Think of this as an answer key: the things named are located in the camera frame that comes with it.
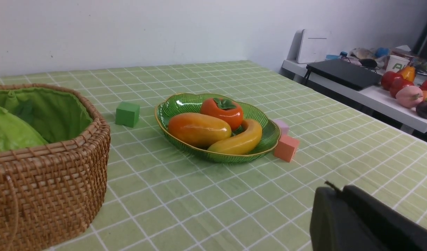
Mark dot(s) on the green checkered tablecloth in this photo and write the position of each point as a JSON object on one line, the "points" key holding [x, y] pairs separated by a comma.
{"points": [[161, 199]]}

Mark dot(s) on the orange yellow mango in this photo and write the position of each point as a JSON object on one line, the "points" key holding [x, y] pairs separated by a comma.
{"points": [[198, 130]]}

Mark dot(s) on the black laptop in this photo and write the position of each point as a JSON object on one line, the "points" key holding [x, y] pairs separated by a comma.
{"points": [[344, 73]]}

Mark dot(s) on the pink lilac foam cube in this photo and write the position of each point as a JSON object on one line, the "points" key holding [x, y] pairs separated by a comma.
{"points": [[284, 127]]}

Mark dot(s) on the pink toy peach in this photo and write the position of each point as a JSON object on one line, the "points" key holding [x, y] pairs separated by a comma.
{"points": [[410, 96]]}

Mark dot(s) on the yellow banana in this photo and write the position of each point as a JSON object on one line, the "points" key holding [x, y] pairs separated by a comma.
{"points": [[242, 143]]}

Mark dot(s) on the dark purple toy fruit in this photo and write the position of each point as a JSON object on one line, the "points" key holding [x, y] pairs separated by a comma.
{"points": [[426, 108]]}

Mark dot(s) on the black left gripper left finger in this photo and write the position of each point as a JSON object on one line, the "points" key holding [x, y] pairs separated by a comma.
{"points": [[334, 226]]}

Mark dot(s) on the green glass leaf plate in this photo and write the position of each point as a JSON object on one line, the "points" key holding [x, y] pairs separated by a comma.
{"points": [[187, 102]]}

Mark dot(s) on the woven wicker basket green lining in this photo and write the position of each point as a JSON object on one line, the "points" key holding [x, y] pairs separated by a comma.
{"points": [[54, 149]]}

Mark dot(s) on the green foam cube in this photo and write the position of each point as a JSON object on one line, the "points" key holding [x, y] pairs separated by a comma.
{"points": [[127, 114]]}

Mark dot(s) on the white box device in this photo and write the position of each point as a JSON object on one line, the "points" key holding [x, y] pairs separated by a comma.
{"points": [[314, 46]]}

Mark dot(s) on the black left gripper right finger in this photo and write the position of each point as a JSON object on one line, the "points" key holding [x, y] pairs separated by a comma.
{"points": [[393, 230]]}

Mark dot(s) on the white side table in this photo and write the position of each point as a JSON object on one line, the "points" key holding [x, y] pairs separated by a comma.
{"points": [[379, 100]]}

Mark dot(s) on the orange persimmon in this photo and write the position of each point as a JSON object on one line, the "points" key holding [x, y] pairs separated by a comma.
{"points": [[224, 109]]}

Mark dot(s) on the white paper cup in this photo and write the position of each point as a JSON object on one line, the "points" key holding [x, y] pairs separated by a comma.
{"points": [[396, 63]]}

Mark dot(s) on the salmon pink foam cube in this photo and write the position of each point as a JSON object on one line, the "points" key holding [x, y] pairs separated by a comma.
{"points": [[286, 148]]}

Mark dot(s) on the red toy apple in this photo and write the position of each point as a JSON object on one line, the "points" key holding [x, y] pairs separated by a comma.
{"points": [[394, 82]]}

